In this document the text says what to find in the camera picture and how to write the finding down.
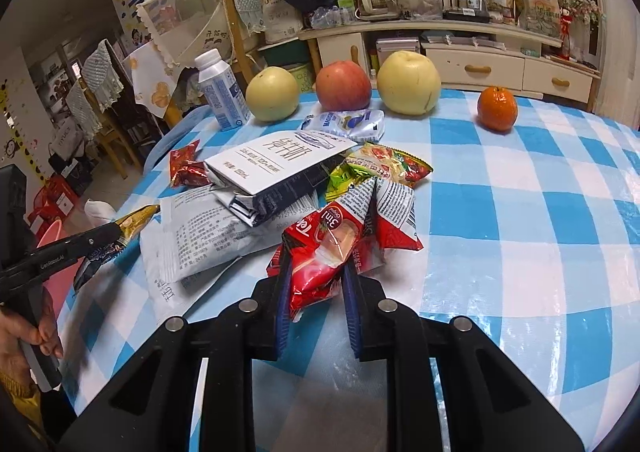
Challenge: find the pack of water bottles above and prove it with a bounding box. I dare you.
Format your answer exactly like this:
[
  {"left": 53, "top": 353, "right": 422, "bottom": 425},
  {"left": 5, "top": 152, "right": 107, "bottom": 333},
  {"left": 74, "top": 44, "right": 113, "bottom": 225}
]
[{"left": 310, "top": 6, "right": 358, "bottom": 29}]

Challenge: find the person's left forearm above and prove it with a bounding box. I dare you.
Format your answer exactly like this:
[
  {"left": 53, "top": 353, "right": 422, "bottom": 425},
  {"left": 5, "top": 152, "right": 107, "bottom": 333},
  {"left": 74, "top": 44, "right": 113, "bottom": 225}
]
[{"left": 0, "top": 372, "right": 47, "bottom": 439}]

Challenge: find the person's left hand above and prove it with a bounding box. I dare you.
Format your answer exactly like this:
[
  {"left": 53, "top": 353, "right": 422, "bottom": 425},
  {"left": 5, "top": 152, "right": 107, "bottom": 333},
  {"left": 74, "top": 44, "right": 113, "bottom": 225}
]
[{"left": 0, "top": 289, "right": 65, "bottom": 378}]

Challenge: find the cream television cabinet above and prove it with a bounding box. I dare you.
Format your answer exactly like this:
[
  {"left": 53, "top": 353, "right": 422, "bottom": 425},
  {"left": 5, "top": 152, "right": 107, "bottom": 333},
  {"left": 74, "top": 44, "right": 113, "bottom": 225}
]
[{"left": 297, "top": 19, "right": 601, "bottom": 105}]

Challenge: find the red and yellow snack packet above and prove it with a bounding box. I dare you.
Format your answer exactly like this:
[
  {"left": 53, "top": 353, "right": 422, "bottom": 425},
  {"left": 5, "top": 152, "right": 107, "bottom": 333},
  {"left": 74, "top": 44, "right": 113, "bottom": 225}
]
[{"left": 347, "top": 142, "right": 433, "bottom": 189}]

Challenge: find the light green bin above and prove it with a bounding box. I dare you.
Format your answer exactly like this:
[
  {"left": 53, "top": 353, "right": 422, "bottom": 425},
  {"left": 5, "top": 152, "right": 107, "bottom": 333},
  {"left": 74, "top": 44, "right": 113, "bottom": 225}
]
[{"left": 295, "top": 63, "right": 321, "bottom": 94}]

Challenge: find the white printed plastic packet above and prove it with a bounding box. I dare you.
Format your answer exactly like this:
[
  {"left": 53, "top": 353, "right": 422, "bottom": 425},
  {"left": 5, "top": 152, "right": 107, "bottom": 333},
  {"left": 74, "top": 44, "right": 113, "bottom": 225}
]
[{"left": 139, "top": 188, "right": 288, "bottom": 315}]

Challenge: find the mesh food cover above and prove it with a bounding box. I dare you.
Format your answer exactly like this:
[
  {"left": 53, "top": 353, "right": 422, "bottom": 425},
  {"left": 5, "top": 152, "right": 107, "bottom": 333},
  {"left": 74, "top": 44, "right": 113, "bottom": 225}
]
[{"left": 136, "top": 0, "right": 236, "bottom": 68}]

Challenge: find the blue checked tablecloth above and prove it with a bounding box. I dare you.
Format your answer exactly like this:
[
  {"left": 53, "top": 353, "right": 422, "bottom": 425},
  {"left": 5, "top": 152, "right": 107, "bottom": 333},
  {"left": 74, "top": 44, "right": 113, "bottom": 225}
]
[{"left": 55, "top": 87, "right": 640, "bottom": 452}]

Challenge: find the wooden chair with crochet cover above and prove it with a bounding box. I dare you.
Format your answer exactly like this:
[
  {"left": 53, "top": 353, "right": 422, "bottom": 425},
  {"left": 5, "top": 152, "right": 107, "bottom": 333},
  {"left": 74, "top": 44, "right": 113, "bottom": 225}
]
[
  {"left": 65, "top": 39, "right": 146, "bottom": 170},
  {"left": 222, "top": 0, "right": 268, "bottom": 83}
]

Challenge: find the white and blue milk bottle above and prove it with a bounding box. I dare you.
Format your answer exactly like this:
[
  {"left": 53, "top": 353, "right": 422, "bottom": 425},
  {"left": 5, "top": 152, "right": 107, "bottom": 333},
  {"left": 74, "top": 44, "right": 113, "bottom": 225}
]
[{"left": 194, "top": 48, "right": 252, "bottom": 132}]

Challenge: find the blue and white wrapper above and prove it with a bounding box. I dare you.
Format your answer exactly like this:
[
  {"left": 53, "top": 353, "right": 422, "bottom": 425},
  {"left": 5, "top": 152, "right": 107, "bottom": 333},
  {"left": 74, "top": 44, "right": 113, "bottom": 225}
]
[{"left": 300, "top": 108, "right": 386, "bottom": 142}]

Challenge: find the yellow pear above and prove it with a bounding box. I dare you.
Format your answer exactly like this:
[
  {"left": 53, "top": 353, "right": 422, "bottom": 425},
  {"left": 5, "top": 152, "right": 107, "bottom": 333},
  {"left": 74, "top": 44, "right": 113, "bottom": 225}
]
[{"left": 376, "top": 50, "right": 442, "bottom": 115}]

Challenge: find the green snack packet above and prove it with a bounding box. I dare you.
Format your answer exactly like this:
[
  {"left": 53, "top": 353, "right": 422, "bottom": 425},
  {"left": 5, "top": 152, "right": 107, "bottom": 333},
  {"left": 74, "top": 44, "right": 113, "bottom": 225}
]
[{"left": 325, "top": 164, "right": 368, "bottom": 203}]

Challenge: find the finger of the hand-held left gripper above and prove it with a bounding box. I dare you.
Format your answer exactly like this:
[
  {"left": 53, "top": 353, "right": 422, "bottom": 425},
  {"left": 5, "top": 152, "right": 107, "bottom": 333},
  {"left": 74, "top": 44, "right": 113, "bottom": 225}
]
[
  {"left": 72, "top": 244, "right": 121, "bottom": 293},
  {"left": 75, "top": 222, "right": 126, "bottom": 253}
]

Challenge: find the printed gift bag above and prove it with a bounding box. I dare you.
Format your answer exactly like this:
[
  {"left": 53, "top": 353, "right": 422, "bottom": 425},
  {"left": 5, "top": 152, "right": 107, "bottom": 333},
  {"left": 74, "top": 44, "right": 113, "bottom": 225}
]
[{"left": 517, "top": 0, "right": 563, "bottom": 38}]

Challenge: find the white sack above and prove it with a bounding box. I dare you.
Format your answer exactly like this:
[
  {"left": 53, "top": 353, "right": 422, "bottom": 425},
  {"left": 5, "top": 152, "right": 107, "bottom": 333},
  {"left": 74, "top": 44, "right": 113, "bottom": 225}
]
[{"left": 262, "top": 0, "right": 306, "bottom": 45}]

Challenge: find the pink plastic bin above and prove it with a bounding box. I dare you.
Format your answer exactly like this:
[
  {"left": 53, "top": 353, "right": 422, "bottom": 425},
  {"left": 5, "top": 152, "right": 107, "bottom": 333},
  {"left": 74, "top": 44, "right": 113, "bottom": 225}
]
[{"left": 30, "top": 218, "right": 83, "bottom": 320}]

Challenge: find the small red candy wrapper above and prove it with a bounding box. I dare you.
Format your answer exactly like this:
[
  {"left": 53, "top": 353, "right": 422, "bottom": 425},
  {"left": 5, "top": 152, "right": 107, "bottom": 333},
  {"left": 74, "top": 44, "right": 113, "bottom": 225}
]
[{"left": 168, "top": 139, "right": 211, "bottom": 189}]

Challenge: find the white and grey milk carton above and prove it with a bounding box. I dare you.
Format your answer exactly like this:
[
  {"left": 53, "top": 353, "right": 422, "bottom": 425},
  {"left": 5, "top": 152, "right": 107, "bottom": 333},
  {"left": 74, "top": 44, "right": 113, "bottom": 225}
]
[{"left": 204, "top": 129, "right": 353, "bottom": 228}]

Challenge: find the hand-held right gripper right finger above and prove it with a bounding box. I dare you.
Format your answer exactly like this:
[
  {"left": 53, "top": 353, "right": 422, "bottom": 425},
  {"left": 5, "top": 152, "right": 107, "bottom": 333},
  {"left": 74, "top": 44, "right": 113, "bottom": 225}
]
[{"left": 341, "top": 263, "right": 586, "bottom": 452}]

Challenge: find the red gift box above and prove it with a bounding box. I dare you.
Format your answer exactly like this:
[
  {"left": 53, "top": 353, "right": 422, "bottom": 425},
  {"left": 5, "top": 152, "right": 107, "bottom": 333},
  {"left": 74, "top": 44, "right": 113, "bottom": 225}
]
[{"left": 27, "top": 177, "right": 76, "bottom": 228}]

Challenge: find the orange tangerine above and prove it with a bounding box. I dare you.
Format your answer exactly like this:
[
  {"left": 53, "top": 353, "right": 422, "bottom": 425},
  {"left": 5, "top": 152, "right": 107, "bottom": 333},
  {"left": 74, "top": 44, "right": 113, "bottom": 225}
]
[{"left": 476, "top": 86, "right": 518, "bottom": 133}]

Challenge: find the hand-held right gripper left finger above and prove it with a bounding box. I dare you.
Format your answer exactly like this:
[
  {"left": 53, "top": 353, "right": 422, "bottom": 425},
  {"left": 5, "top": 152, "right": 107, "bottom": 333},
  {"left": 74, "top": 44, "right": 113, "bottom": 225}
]
[{"left": 57, "top": 242, "right": 296, "bottom": 452}]

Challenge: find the green basin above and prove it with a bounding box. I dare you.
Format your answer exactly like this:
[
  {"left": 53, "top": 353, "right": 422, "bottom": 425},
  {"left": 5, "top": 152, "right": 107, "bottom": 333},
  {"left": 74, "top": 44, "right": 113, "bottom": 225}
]
[{"left": 257, "top": 39, "right": 311, "bottom": 68}]

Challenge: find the yellow-green apple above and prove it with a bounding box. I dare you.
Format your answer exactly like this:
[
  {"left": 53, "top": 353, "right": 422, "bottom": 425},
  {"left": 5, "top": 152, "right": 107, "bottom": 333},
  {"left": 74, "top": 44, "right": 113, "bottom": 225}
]
[{"left": 245, "top": 66, "right": 301, "bottom": 123}]

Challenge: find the red instant coffee sachet strip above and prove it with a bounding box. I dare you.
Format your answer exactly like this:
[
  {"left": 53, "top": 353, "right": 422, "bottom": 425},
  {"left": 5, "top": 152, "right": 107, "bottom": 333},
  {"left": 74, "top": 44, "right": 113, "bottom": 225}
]
[{"left": 267, "top": 177, "right": 423, "bottom": 323}]

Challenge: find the red apple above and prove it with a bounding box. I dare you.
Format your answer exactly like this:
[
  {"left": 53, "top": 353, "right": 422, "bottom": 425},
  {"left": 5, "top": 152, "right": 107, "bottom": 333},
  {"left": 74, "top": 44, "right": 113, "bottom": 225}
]
[{"left": 316, "top": 60, "right": 373, "bottom": 113}]

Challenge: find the orange print tablecloth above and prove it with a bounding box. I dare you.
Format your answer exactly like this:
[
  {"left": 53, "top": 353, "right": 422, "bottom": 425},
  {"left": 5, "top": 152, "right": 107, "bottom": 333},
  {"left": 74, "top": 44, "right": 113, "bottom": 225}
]
[{"left": 122, "top": 39, "right": 201, "bottom": 128}]

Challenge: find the gold foil wrapper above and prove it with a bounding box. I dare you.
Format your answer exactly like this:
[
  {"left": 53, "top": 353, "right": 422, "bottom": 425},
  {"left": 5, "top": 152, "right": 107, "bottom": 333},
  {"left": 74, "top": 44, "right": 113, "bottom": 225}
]
[{"left": 112, "top": 204, "right": 161, "bottom": 245}]

